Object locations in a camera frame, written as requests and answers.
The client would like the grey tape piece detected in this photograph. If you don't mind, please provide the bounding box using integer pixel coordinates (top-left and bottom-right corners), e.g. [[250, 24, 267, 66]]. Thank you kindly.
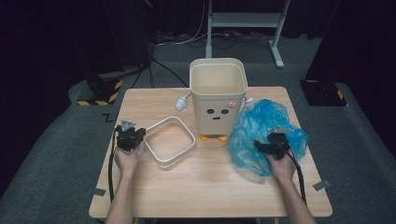
[[87, 186, 107, 197], [312, 179, 332, 192]]

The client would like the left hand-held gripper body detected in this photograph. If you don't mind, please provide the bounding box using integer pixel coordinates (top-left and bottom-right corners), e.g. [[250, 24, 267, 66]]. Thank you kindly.
[[115, 119, 139, 153]]

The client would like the hand-held gripper black cable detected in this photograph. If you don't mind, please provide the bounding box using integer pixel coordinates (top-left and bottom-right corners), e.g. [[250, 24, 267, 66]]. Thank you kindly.
[[107, 125, 121, 203], [281, 145, 308, 206]]

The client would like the right hand-held gripper black cable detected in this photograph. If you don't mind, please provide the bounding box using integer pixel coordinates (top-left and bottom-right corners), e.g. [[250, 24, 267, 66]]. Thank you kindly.
[[281, 145, 308, 206]]

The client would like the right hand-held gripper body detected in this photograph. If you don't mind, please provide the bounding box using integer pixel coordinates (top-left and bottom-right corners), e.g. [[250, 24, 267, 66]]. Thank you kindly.
[[267, 125, 295, 161]]

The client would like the black floor cable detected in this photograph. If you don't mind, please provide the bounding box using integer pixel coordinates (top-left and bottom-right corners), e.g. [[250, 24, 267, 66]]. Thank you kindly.
[[150, 57, 191, 89]]

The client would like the black base with yellow mark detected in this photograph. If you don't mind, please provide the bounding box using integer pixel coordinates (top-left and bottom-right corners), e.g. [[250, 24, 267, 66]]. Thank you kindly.
[[299, 79, 348, 107]]

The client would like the white floor cable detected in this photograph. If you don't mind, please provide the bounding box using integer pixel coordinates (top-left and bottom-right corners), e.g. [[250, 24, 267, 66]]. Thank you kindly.
[[155, 0, 209, 49]]

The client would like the person's left hand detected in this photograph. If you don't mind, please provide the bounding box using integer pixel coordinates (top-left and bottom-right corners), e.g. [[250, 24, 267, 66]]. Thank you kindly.
[[114, 144, 142, 177]]

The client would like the left hand-held gripper black cable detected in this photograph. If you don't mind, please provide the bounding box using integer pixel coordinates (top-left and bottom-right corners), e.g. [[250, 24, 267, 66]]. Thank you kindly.
[[107, 125, 121, 203]]

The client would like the cream trash bin with face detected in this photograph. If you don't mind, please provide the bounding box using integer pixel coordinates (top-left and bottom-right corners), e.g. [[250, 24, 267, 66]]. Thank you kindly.
[[175, 58, 256, 144]]

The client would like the black base with yellow stripes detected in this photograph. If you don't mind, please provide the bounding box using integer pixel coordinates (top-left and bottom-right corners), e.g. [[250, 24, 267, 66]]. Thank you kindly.
[[78, 71, 124, 106]]

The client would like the person's right hand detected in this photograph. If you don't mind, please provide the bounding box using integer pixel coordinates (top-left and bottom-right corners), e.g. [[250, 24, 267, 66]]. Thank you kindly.
[[266, 150, 297, 185]]

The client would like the blue plastic bag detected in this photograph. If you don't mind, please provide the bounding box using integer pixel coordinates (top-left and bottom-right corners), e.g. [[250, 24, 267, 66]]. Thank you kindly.
[[227, 98, 309, 177]]

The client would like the cream square bin rim ring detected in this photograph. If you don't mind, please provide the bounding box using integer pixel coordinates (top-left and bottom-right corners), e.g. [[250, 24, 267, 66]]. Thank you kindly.
[[142, 116, 197, 169]]

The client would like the white metal stand frame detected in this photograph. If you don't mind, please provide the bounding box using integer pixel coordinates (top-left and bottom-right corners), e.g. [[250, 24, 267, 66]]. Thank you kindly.
[[205, 0, 292, 69]]

